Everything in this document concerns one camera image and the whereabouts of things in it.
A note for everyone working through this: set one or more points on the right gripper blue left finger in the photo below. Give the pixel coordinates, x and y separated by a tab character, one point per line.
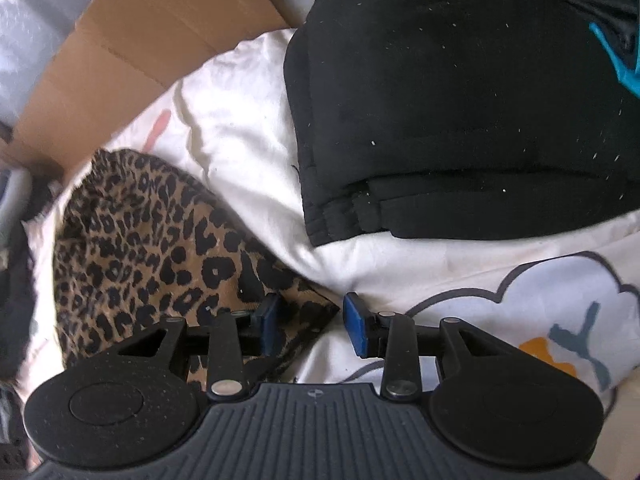
243	345

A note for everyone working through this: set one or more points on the leopard print garment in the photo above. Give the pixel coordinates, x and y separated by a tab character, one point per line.
142	240

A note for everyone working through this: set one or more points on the cream bear print blanket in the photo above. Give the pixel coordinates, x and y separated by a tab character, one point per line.
571	298

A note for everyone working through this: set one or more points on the brown cardboard sheet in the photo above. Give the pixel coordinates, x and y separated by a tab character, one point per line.
120	57

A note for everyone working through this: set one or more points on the black garment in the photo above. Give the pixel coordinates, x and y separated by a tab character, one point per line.
463	119

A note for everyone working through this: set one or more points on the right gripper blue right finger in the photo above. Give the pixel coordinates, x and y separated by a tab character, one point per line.
388	336

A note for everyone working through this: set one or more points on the teal patterned garment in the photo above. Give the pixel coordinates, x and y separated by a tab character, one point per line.
627	76

